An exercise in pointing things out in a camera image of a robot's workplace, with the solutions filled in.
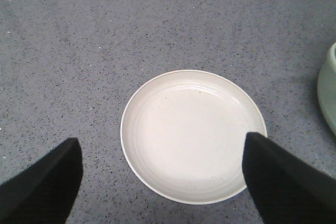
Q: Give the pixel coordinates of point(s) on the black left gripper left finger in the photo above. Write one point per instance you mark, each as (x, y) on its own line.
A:
(46, 191)

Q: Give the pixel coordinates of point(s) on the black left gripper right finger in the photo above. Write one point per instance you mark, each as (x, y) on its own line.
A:
(284, 188)

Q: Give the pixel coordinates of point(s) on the white plate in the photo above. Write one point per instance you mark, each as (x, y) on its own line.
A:
(183, 135)

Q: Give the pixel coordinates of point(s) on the green electric cooking pot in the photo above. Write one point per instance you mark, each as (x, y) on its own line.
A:
(326, 88)

